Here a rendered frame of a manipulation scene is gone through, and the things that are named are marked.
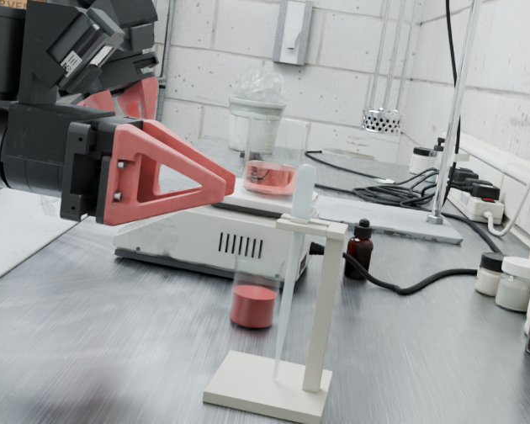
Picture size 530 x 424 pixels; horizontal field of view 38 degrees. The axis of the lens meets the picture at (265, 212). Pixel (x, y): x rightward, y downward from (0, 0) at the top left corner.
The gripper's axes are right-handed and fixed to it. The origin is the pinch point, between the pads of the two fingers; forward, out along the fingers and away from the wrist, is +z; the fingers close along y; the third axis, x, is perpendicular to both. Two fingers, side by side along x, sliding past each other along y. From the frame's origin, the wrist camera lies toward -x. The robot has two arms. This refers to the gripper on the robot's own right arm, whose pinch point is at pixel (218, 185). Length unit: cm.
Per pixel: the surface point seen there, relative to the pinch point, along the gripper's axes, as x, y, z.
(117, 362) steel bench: 13.9, -0.9, -5.4
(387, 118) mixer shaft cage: -3, 69, 11
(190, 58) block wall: -5, 266, -74
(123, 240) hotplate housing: 11.7, 24.3, -14.2
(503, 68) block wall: -15, 128, 34
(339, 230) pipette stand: 1.3, -1.6, 8.8
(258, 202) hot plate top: 5.1, 24.3, -0.6
